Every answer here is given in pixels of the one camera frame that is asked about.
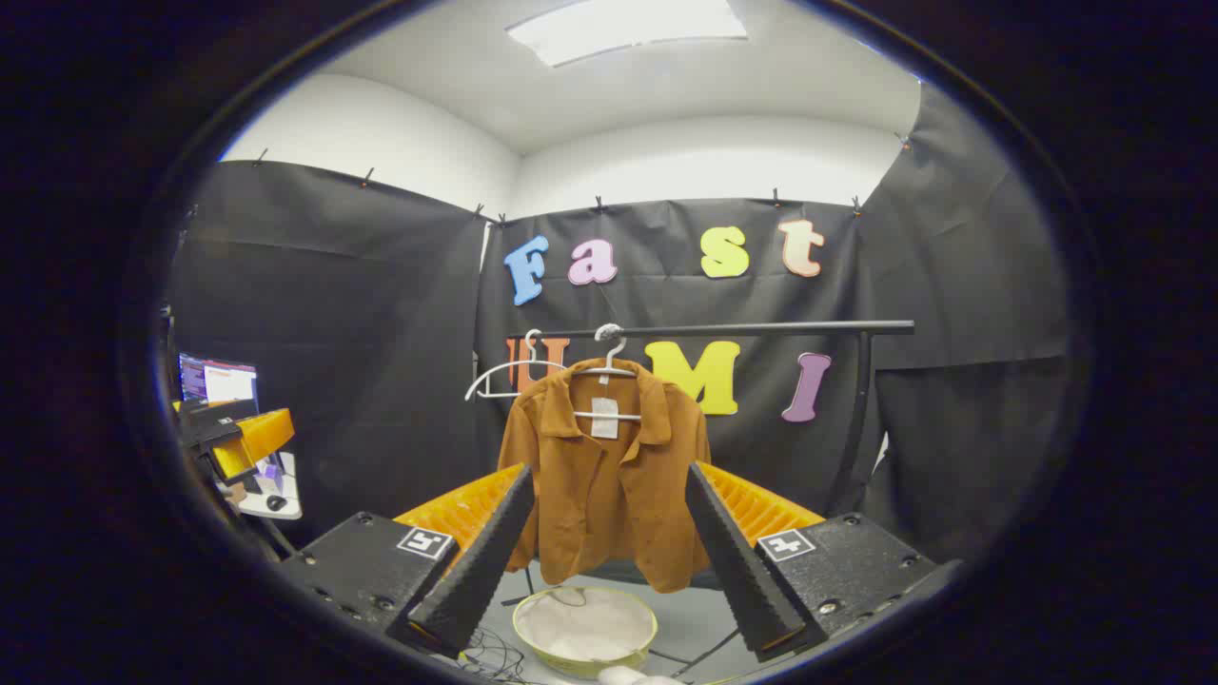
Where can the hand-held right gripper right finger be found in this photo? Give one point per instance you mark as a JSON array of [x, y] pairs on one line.
[[737, 561]]

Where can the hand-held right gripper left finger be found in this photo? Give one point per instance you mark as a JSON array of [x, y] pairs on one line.
[[485, 561]]

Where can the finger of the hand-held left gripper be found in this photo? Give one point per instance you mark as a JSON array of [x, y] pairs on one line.
[[233, 463], [266, 433]]

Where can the round yellow-rimmed laundry hamper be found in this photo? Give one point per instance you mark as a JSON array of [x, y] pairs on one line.
[[585, 628]]

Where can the brown shirt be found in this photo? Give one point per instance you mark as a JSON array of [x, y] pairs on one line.
[[599, 495]]

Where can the white clothes hanger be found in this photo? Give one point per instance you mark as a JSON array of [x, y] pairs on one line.
[[614, 360], [504, 369]]

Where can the black clothes rack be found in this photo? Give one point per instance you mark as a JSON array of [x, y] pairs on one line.
[[761, 328]]

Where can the laptop screen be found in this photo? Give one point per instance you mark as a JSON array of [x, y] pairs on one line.
[[219, 381]]

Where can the white desk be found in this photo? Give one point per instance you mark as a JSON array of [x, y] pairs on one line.
[[285, 480]]

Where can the black backdrop cloth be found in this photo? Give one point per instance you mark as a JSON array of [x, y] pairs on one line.
[[362, 333]]

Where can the white cloth lump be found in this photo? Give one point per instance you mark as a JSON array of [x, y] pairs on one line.
[[638, 677]]

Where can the ceiling light panel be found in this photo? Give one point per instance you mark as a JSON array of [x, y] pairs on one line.
[[623, 27]]

